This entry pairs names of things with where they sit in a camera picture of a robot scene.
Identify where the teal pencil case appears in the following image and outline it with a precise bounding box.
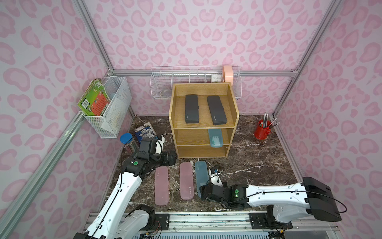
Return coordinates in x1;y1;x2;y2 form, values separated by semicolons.
195;161;210;198
208;128;223;148

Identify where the pink pencil case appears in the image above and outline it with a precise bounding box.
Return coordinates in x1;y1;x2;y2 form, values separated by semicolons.
154;166;169;206
180;162;194;200

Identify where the black pencil case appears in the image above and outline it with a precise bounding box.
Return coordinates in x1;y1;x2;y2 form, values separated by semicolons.
207;95;227;125
185;95;199;123

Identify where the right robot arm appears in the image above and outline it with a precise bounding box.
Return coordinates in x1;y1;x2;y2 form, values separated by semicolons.
200;177;342;225

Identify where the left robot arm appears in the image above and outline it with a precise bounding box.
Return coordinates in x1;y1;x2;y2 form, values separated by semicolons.
74;150;178;239

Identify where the blue-lid pencil tube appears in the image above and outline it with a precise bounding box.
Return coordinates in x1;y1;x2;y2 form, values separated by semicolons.
120;133;139;154

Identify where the wooden three-tier shelf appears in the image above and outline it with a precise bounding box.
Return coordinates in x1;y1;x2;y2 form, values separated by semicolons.
169;83;239;158

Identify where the white mesh side basket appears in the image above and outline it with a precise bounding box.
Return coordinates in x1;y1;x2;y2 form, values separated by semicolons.
84;76;132;139

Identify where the red pen holder cup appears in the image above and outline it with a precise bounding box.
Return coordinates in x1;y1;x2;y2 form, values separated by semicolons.
254;119;271;140

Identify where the green red book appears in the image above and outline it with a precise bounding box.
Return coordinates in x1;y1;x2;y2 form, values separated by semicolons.
78;79;111;117

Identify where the small white card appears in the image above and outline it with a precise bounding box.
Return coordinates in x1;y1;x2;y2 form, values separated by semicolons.
211;75;223;83

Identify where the pink box in basket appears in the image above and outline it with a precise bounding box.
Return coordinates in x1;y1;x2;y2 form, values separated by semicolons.
222;65;234;86

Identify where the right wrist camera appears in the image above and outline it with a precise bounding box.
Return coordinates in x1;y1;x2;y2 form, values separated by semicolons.
209;167;223;187

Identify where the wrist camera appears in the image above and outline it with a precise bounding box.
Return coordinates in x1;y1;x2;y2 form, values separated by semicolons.
136;136;165;161
209;167;223;187

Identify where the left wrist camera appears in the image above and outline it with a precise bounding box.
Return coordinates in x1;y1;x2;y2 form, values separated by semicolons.
136;136;165;161

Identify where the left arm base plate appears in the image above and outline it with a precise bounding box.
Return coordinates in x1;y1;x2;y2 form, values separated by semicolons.
140;214;170;231

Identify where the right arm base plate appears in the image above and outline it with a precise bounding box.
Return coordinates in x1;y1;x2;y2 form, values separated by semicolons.
249;212;293;231

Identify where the white wire back basket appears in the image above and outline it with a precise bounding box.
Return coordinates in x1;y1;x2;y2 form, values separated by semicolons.
150;65;243;101

